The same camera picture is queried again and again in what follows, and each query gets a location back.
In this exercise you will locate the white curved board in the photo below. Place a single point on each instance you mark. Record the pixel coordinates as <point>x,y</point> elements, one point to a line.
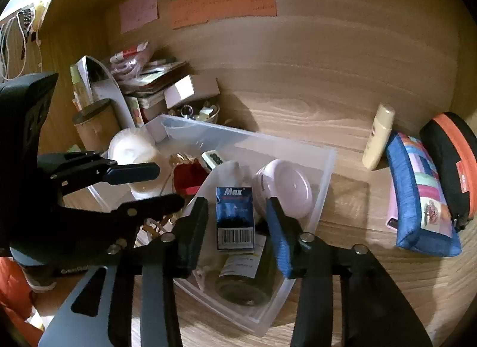
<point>111,89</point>

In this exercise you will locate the white round jar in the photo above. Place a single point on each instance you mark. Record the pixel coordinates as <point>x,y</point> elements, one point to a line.
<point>130,149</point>

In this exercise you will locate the bowl of small trinkets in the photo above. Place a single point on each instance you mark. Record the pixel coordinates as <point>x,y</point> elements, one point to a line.
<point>197,114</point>

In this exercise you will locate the white green tile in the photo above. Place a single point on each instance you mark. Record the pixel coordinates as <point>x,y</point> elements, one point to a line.
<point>212,159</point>

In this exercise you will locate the blue black small box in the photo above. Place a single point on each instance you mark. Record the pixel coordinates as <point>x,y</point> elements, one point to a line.
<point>234,216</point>

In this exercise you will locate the black orange zip case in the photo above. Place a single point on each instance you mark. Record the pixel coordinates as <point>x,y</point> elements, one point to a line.
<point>451,160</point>

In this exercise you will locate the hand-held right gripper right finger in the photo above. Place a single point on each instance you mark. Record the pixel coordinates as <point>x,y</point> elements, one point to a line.
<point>279,239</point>

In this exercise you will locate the small white cardboard box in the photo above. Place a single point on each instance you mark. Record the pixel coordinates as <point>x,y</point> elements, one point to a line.
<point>190,91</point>

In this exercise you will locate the blue patchwork pouch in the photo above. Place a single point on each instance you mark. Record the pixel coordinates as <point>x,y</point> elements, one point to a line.
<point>421,197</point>

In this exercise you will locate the pink sticky note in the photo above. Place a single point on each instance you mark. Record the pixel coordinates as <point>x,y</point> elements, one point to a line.
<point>138,9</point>

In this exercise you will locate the cream lotion tube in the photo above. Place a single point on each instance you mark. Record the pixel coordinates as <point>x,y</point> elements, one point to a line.
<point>378,138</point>

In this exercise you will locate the dark glass bottle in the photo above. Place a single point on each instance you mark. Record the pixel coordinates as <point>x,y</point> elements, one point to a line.
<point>246,276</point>

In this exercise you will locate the orange cloth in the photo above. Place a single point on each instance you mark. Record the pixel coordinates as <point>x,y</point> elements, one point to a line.
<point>13,291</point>

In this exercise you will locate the pink round jar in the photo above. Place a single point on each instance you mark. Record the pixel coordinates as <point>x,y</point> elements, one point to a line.
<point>287,183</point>

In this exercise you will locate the brown jar with dark lid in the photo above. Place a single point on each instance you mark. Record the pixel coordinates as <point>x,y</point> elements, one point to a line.
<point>93,127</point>

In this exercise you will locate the gold trinket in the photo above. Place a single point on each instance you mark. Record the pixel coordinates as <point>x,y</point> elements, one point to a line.
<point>180,159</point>

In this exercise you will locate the clear plastic storage bin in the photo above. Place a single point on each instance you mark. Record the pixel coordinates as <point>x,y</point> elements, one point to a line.
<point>261,138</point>

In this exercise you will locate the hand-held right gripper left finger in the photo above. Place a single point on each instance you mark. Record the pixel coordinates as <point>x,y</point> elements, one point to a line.
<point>193,235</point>

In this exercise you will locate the green white paper packet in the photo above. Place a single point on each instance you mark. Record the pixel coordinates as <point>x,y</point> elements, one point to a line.
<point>79,82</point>

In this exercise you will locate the wooden desktop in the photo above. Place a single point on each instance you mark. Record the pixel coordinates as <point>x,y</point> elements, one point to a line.
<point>335,190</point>

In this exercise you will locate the red cloth pouch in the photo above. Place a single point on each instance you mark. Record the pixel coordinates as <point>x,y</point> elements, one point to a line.
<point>188,177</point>

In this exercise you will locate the stack of books and papers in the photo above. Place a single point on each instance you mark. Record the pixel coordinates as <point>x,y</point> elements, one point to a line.
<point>152,89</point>

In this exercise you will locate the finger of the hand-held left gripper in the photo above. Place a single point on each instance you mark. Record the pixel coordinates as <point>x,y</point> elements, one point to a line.
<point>134,173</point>
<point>156,207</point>

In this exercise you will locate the orange sticky note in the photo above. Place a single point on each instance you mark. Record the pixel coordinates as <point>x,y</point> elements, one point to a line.
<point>223,5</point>

